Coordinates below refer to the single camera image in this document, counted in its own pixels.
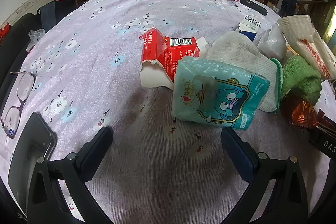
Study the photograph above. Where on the white knit glove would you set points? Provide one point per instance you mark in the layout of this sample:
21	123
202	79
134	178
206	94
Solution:
244	56

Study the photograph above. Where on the black case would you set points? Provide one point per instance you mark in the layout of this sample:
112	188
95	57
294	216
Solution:
253	5

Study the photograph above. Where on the red torn tissue pack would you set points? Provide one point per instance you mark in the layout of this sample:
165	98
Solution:
168	56

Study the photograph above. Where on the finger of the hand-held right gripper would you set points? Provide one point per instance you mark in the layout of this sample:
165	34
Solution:
325	144

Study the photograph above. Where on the black chair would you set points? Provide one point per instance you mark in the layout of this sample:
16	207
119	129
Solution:
15	35

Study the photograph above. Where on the green cloth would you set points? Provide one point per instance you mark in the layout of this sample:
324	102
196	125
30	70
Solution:
299	74

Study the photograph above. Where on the white red-printed paper bag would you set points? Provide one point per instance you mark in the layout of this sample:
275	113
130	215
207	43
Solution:
309	48

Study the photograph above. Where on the dark jacket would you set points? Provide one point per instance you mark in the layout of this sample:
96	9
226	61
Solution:
288	3

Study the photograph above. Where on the teal cartoon tissue pack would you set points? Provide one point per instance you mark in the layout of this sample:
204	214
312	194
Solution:
210	87

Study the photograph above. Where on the labelled cardboard box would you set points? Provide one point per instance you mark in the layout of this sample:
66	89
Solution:
273	6

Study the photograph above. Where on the white plastic bag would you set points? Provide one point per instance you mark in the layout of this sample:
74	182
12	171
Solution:
273	43

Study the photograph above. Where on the clear plastic bag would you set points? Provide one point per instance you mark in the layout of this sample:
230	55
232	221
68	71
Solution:
36	35

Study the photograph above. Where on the black smartphone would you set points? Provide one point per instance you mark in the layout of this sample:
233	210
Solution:
29	150

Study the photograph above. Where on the red-brown snack wrapper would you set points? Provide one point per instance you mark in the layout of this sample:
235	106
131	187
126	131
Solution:
302	113

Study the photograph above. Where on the blue and white box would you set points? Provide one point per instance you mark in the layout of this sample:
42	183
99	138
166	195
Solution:
249	23

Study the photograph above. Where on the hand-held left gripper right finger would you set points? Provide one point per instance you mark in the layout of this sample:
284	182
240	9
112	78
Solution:
237	150

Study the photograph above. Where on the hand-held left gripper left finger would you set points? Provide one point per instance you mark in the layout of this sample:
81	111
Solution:
97	150

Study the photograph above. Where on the eyeglasses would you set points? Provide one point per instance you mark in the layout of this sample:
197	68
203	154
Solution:
25	87

